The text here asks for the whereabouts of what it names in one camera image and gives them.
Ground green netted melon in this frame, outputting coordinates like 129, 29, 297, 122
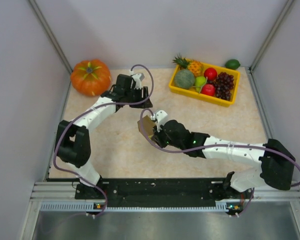
173, 69, 196, 90

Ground red apple at front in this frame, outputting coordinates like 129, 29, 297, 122
200, 84, 216, 97

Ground red apple at back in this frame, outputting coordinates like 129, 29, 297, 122
203, 67, 218, 81

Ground yellow plastic tray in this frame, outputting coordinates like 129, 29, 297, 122
168, 62, 240, 107

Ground small pineapple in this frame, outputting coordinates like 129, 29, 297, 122
172, 54, 204, 77

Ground dark purple grape bunch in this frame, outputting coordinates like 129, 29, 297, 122
207, 72, 235, 101

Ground orange pumpkin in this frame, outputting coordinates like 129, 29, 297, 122
70, 59, 112, 97

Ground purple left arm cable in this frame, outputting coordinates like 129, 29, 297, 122
52, 64, 155, 217

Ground green pear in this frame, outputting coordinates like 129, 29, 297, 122
194, 76, 207, 93

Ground red apple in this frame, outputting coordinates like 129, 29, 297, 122
200, 84, 216, 97
203, 67, 218, 81

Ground brown cardboard express box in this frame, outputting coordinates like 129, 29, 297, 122
137, 115, 156, 146

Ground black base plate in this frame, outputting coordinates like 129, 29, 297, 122
75, 178, 252, 208

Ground green lime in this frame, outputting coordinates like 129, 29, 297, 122
224, 59, 241, 70

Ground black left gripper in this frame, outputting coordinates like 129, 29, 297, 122
124, 86, 153, 109

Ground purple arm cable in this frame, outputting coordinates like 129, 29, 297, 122
139, 108, 300, 217
52, 64, 155, 217

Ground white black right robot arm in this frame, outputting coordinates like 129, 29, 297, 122
151, 120, 296, 198

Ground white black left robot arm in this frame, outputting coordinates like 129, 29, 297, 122
53, 72, 153, 199

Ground grey slotted cable duct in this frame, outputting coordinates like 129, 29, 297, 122
39, 199, 243, 213

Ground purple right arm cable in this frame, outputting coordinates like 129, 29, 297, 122
139, 108, 300, 217

